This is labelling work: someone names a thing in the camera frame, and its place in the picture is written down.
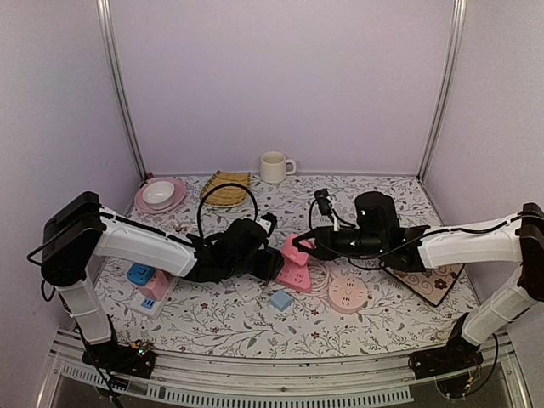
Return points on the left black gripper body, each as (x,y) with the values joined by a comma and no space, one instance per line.
(268,271)

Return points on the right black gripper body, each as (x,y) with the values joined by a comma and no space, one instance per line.
(368,245)

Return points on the pink power strip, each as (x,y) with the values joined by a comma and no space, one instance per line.
(295,272)

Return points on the round pink socket hub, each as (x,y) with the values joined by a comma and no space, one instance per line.
(347,295)

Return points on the light blue plug adapter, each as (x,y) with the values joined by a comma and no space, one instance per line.
(281,300)

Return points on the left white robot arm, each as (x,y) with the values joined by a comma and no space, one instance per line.
(84,229)

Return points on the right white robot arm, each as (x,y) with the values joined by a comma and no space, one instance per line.
(516,238)

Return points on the white plug adapter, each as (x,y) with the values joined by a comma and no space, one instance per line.
(247,290)

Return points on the yellow bamboo tray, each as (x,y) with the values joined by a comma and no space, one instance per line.
(228,196)

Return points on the floral square tray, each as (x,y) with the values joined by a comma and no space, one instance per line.
(432,285)

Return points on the cream ceramic mug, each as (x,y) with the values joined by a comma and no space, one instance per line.
(275,167)

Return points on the pink plate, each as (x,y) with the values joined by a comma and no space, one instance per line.
(179,195)

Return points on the pink cube adapter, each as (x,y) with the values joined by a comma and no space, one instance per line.
(156,287)

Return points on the white bowl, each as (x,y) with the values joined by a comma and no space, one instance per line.
(159,194)

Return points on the cyan cube adapter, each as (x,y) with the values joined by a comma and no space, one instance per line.
(140,274)

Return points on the white power strip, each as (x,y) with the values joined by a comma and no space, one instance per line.
(150,308)

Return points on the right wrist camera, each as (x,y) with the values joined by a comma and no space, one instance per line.
(325,207)

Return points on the right aluminium corner post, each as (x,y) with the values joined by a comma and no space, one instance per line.
(452,53)

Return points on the aluminium corner post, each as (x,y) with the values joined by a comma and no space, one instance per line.
(113,61)
(452,53)

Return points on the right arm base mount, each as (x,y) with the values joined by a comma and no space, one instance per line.
(458,354)

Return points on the aluminium front rail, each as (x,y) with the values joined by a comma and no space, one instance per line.
(375,380)

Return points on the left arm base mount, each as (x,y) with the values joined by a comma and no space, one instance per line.
(135,359)

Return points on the left aluminium corner post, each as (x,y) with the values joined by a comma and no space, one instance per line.
(113,61)

